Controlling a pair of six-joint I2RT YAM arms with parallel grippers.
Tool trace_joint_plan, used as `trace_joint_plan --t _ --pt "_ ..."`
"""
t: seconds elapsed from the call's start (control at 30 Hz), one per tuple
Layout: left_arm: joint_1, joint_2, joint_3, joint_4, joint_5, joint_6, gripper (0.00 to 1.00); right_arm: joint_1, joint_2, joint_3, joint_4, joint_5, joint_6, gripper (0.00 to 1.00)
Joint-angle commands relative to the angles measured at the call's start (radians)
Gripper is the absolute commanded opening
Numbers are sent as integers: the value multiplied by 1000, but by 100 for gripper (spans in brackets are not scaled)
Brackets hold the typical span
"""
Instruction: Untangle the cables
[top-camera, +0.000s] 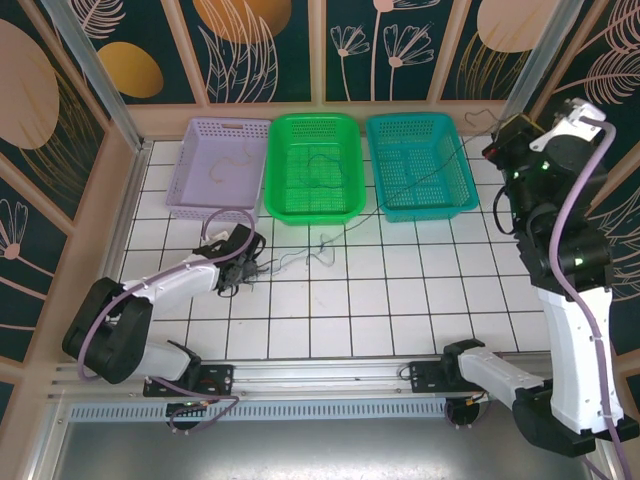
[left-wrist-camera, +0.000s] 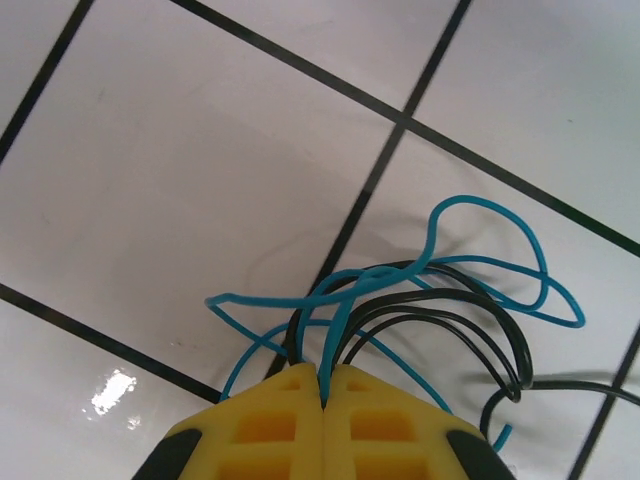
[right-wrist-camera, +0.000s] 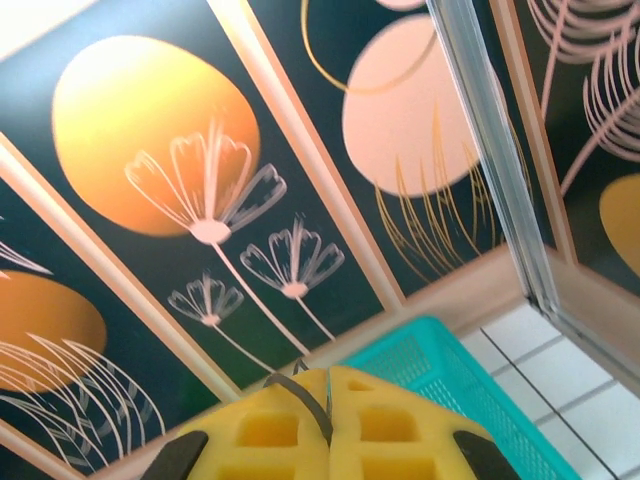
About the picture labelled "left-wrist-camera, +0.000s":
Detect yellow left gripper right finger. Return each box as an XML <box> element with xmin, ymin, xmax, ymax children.
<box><xmin>324</xmin><ymin>364</ymin><xmax>512</xmax><ymax>480</ymax></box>

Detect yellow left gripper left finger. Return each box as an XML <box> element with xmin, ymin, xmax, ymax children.
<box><xmin>130</xmin><ymin>363</ymin><xmax>327</xmax><ymax>480</ymax></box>

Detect thin black cable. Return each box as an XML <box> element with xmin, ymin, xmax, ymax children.
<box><xmin>287</xmin><ymin>262</ymin><xmax>640</xmax><ymax>442</ymax></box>

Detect thin blue cable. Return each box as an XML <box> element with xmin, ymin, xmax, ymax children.
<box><xmin>203</xmin><ymin>194</ymin><xmax>586</xmax><ymax>454</ymax></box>

